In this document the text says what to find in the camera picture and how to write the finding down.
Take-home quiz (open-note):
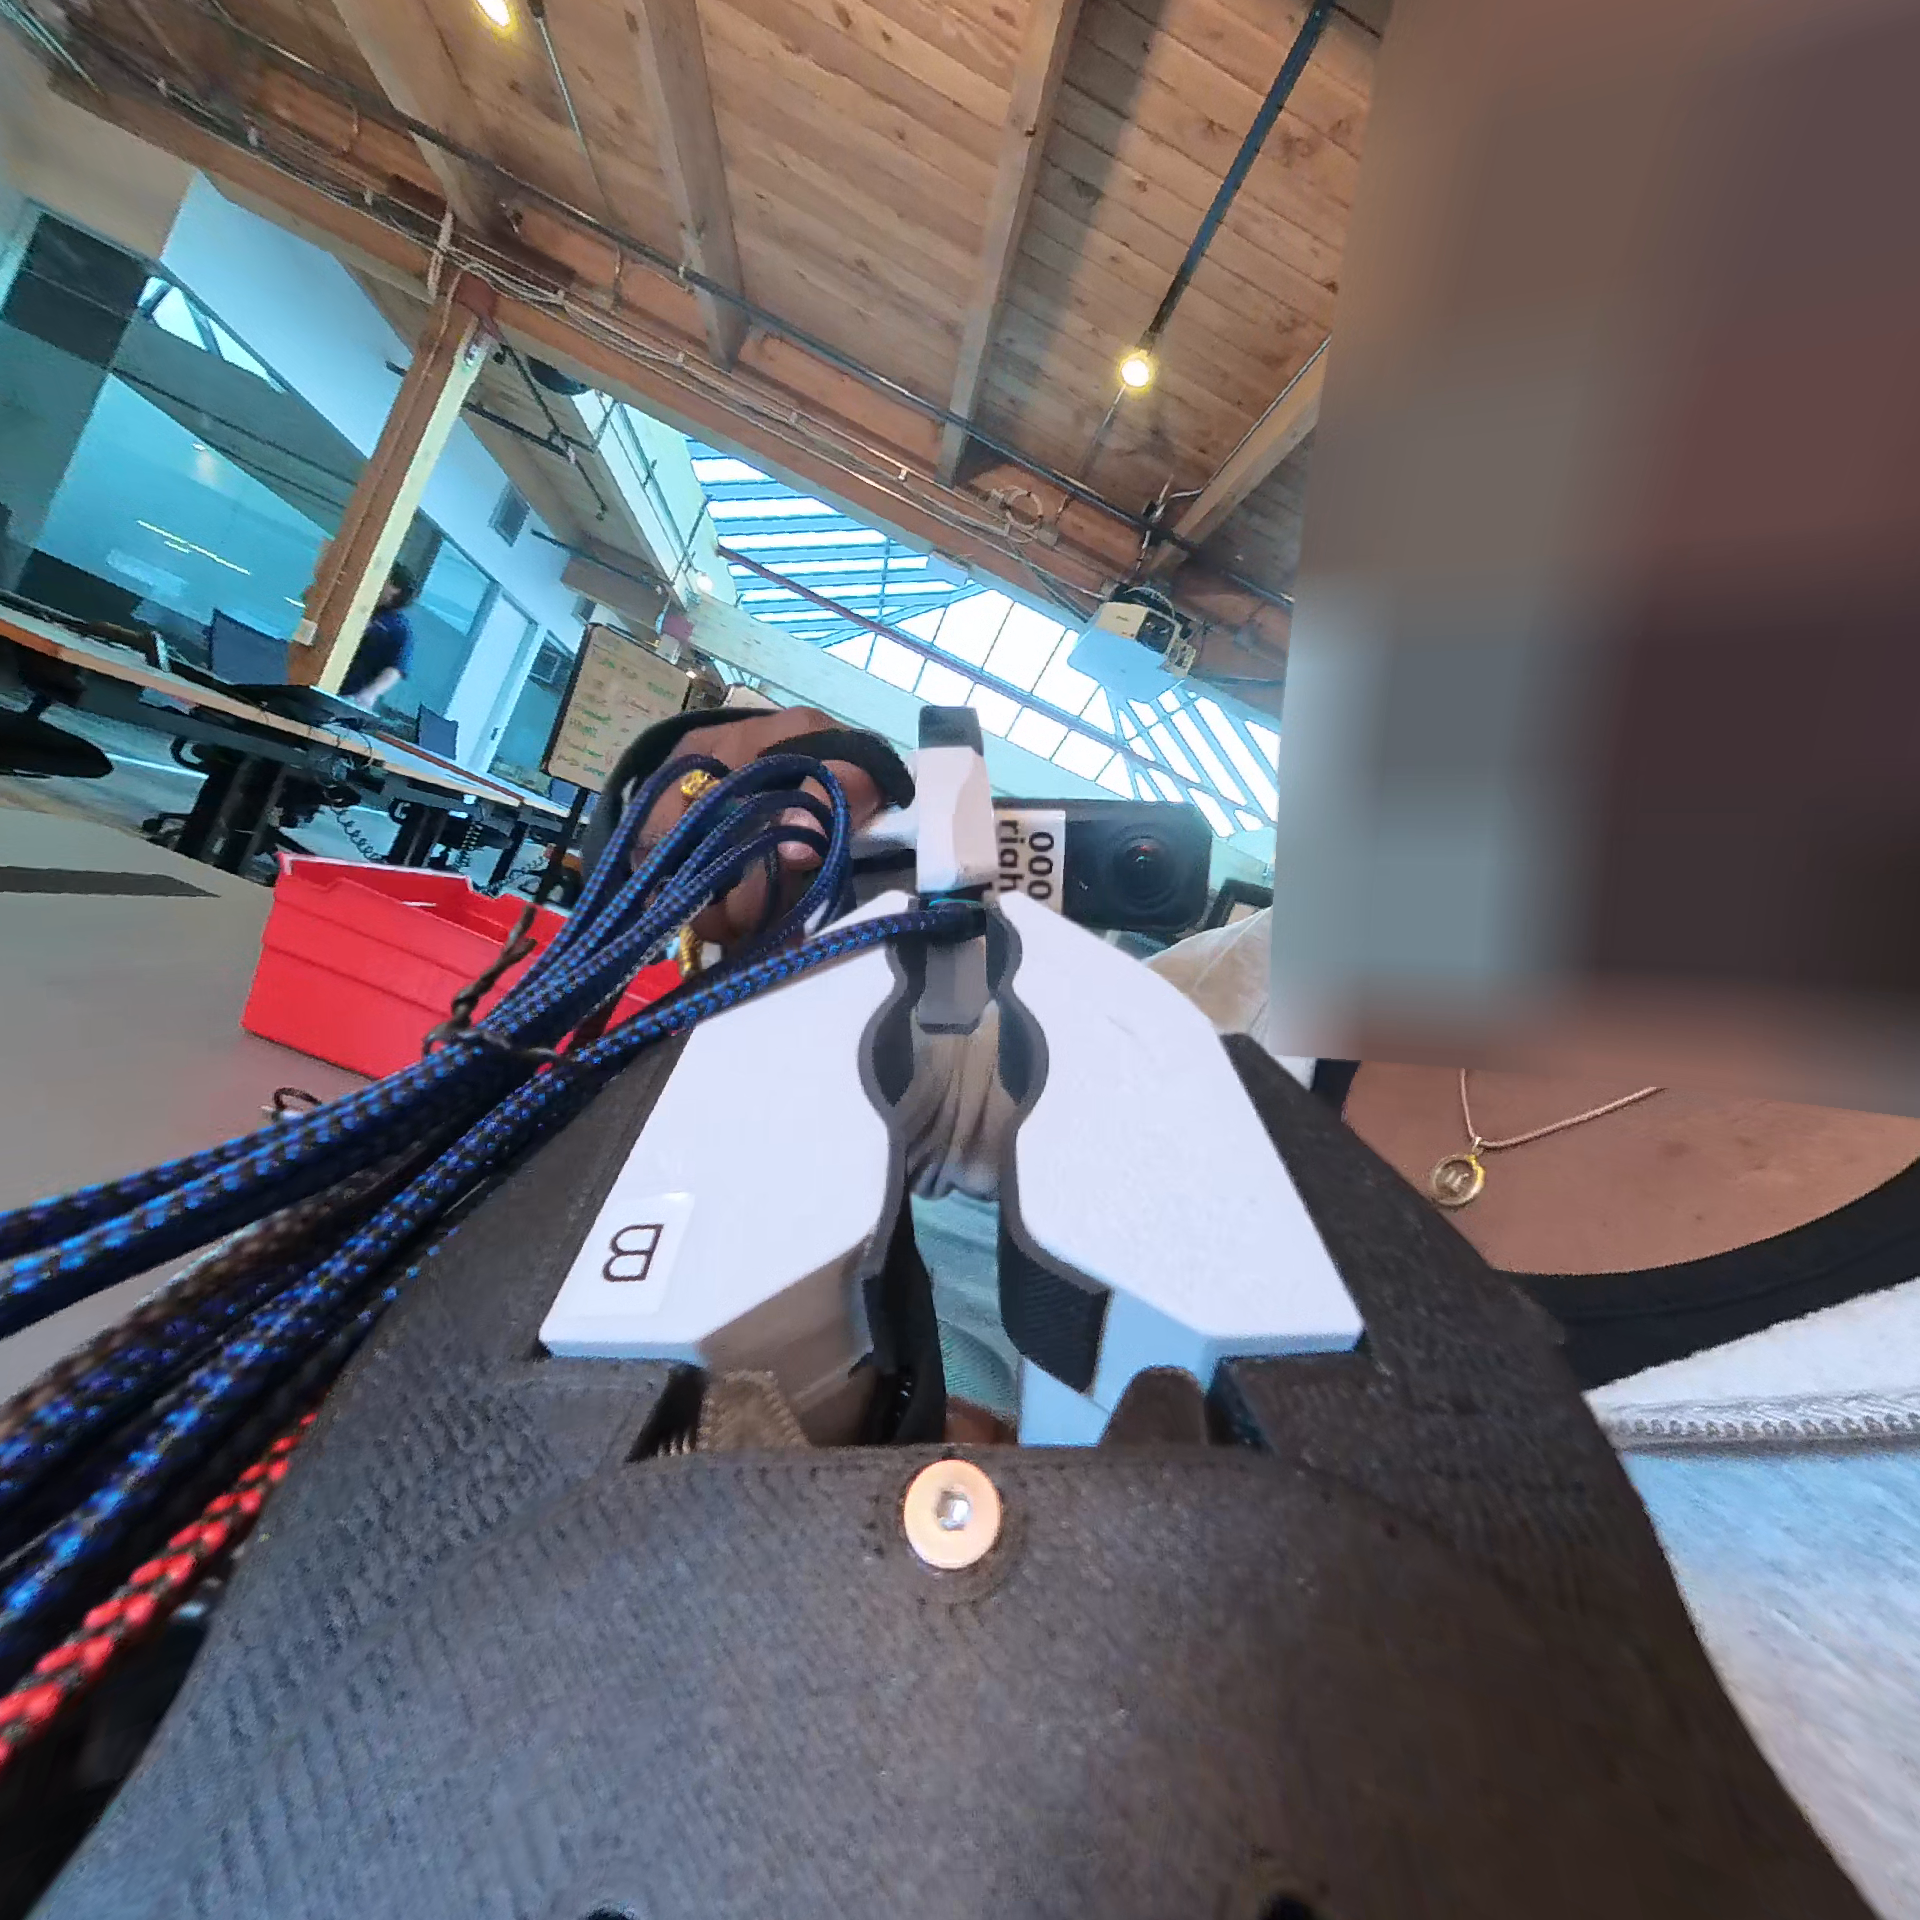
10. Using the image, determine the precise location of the black top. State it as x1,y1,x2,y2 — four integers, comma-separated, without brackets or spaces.
1312,1056,1920,1390

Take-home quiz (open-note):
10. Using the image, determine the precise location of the person's right hand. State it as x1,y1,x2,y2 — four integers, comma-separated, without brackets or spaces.
600,705,919,979

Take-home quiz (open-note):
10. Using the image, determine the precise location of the white ceiling projector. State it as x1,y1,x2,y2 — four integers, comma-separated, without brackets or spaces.
1069,585,1203,696

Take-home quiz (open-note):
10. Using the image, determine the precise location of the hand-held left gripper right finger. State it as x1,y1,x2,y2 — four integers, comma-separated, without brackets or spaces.
982,896,1369,1450

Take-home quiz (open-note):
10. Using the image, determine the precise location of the gold pendant necklace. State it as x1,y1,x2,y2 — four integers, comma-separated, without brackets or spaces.
1424,1068,1665,1212

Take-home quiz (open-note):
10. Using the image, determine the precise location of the whiteboard with green writing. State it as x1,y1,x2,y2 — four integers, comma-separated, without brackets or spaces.
542,622,693,791

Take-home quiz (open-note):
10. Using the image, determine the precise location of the blue braided usb-c cable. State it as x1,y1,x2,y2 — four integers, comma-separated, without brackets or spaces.
0,756,993,1698

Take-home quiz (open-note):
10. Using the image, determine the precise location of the black flat mat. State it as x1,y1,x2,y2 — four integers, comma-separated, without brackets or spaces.
0,865,222,900

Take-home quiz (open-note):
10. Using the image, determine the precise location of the black computer monitor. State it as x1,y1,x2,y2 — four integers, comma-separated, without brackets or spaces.
206,607,294,692

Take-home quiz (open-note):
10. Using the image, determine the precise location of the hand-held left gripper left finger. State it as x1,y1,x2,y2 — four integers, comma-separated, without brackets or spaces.
537,888,920,1404

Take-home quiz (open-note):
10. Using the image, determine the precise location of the long wooden desk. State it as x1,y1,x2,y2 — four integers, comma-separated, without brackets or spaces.
0,601,589,881

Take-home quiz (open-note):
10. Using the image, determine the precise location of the red and black braided cable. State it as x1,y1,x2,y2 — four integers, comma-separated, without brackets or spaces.
0,1410,318,1773

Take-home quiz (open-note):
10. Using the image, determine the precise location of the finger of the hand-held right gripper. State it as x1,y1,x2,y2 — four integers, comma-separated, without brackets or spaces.
863,705,997,902

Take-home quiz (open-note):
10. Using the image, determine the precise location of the black twist tie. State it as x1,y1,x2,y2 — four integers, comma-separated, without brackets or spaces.
424,907,564,1061

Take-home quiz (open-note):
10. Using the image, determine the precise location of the red plastic bin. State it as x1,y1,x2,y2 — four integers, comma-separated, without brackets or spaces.
241,853,693,1083

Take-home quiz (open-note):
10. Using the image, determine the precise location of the black office chair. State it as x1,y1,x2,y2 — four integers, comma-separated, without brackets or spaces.
0,683,117,782

